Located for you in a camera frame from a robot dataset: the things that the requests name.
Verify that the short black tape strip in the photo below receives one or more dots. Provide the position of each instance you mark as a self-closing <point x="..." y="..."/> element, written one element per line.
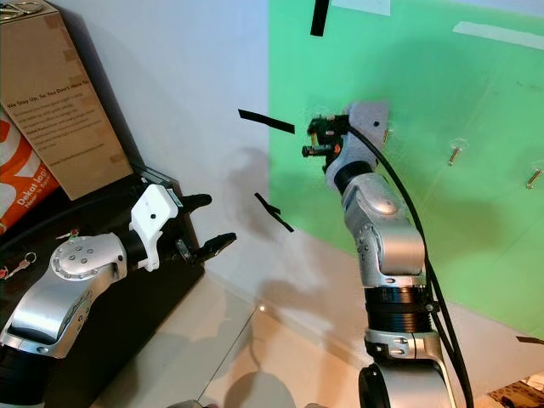
<point x="320" y="17"/>

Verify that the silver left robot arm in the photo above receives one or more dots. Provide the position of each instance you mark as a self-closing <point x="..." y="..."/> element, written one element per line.
<point x="64" y="297"/>

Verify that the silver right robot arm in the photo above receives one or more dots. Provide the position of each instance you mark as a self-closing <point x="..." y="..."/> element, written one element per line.
<point x="391" y="238"/>

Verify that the green screen sheet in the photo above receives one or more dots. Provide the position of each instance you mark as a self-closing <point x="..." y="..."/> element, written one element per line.
<point x="459" y="85"/>

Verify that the black low table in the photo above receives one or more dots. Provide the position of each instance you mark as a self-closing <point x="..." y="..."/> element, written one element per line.
<point x="102" y="357"/>

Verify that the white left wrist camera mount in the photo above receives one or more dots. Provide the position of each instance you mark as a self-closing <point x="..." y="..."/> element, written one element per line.
<point x="155" y="223"/>

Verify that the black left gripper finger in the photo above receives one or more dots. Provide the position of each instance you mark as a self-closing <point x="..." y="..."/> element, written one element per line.
<point x="212" y="248"/>
<point x="194" y="202"/>

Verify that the long black tape strip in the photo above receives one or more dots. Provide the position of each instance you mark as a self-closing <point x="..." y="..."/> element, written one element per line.
<point x="266" y="121"/>

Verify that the crossed black tape strips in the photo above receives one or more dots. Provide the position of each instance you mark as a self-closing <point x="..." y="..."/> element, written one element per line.
<point x="274" y="212"/>

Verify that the orange and white bag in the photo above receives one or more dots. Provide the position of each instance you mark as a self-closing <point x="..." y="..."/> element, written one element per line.
<point x="24" y="183"/>

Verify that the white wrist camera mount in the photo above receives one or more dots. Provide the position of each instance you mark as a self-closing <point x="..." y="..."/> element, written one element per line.
<point x="365" y="136"/>
<point x="155" y="223"/>

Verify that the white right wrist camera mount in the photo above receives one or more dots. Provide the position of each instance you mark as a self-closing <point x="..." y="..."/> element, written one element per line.
<point x="365" y="136"/>

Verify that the tall printed cardboard box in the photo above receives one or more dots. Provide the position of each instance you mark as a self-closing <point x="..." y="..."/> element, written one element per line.
<point x="59" y="102"/>

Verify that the white tape strip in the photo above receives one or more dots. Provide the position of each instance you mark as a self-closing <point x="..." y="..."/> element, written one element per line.
<point x="361" y="6"/>
<point x="489" y="36"/>

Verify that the clear wall hook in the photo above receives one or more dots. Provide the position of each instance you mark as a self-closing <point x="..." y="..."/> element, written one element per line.
<point x="455" y="154"/>
<point x="534" y="177"/>
<point x="385" y="133"/>

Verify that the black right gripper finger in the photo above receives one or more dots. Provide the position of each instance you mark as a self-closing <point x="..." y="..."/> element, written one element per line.
<point x="317" y="127"/>
<point x="313" y="151"/>

